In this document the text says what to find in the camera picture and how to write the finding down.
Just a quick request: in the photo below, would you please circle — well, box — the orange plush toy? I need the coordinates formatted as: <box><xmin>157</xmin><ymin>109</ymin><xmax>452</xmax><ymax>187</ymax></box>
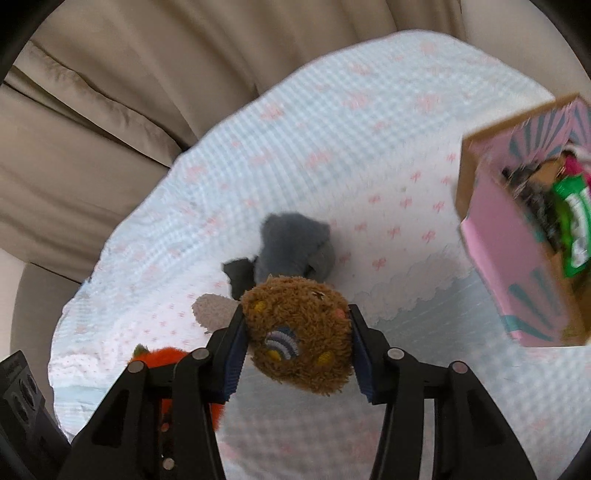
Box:
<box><xmin>128</xmin><ymin>344</ymin><xmax>224</xmax><ymax>431</ymax></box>

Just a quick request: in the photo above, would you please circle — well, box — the brown plush toy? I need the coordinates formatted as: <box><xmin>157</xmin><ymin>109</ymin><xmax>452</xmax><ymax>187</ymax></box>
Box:
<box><xmin>240</xmin><ymin>276</ymin><xmax>353</xmax><ymax>396</ymax></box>

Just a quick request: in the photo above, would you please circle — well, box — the black sock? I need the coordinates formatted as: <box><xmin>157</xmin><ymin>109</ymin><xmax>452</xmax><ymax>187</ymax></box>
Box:
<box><xmin>222</xmin><ymin>258</ymin><xmax>256</xmax><ymax>300</ymax></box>

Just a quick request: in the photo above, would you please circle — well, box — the grey fluffy sock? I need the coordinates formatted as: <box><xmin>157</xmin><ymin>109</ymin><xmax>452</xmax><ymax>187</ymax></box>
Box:
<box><xmin>254</xmin><ymin>212</ymin><xmax>335</xmax><ymax>284</ymax></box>

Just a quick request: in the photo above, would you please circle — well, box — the beige fluffy plush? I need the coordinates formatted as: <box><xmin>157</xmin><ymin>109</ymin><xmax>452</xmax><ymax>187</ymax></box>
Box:
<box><xmin>191</xmin><ymin>294</ymin><xmax>238</xmax><ymax>333</ymax></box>

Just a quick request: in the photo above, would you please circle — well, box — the pink cardboard box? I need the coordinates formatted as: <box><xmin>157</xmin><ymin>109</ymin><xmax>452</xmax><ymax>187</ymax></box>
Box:
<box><xmin>456</xmin><ymin>94</ymin><xmax>590</xmax><ymax>347</ymax></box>

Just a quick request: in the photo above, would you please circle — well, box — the green snack packet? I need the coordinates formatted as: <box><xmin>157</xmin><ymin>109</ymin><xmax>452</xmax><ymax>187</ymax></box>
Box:
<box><xmin>552</xmin><ymin>174</ymin><xmax>590</xmax><ymax>278</ymax></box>

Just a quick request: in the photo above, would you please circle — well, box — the light blue checkered blanket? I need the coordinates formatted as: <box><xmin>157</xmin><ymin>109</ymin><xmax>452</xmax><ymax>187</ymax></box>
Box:
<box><xmin>48</xmin><ymin>31</ymin><xmax>590</xmax><ymax>479</ymax></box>

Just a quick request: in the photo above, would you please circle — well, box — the beige curtain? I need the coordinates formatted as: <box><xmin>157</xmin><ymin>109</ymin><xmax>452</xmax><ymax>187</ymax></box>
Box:
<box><xmin>0</xmin><ymin>0</ymin><xmax>468</xmax><ymax>283</ymax></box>

